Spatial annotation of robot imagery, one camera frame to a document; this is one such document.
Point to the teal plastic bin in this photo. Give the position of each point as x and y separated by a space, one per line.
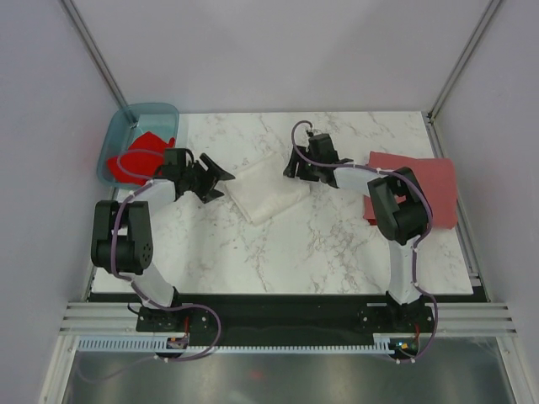
127 126

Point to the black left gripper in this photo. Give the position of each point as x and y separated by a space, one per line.
207 194

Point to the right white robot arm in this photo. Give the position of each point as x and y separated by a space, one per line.
402 213

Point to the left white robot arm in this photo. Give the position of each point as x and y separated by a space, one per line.
122 241

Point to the folded maroon t shirt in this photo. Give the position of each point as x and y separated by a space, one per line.
437 179

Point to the left aluminium frame post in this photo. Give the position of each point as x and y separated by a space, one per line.
91 46

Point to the aluminium frame post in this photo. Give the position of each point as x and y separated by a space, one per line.
473 42
91 46

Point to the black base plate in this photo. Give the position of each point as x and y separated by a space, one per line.
288 319

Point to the white slotted cable duct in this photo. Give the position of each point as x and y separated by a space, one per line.
166 345

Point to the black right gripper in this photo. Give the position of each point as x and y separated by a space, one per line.
290 168

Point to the white t shirt red print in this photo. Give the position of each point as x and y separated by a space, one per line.
261 191

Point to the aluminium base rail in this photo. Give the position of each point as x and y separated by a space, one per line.
457 320

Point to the right aluminium frame post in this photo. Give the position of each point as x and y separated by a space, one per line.
473 42

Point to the bright red t shirt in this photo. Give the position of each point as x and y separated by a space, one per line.
141 159

